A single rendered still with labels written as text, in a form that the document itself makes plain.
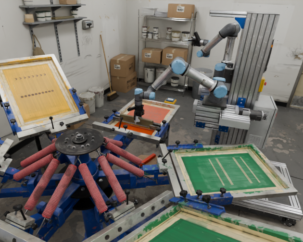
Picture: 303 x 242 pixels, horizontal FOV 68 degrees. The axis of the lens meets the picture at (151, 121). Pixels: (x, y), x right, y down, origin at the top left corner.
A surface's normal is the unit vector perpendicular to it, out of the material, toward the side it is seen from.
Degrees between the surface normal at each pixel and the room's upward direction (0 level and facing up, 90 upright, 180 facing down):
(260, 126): 90
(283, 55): 90
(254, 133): 90
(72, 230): 0
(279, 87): 90
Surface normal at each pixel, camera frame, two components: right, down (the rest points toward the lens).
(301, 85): -0.37, 0.44
